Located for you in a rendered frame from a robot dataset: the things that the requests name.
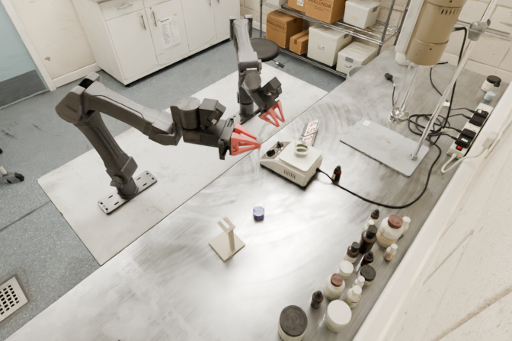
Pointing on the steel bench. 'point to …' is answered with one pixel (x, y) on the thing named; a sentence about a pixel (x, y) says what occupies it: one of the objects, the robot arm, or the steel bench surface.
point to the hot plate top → (299, 159)
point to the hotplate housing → (292, 170)
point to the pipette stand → (226, 240)
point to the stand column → (463, 58)
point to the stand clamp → (481, 30)
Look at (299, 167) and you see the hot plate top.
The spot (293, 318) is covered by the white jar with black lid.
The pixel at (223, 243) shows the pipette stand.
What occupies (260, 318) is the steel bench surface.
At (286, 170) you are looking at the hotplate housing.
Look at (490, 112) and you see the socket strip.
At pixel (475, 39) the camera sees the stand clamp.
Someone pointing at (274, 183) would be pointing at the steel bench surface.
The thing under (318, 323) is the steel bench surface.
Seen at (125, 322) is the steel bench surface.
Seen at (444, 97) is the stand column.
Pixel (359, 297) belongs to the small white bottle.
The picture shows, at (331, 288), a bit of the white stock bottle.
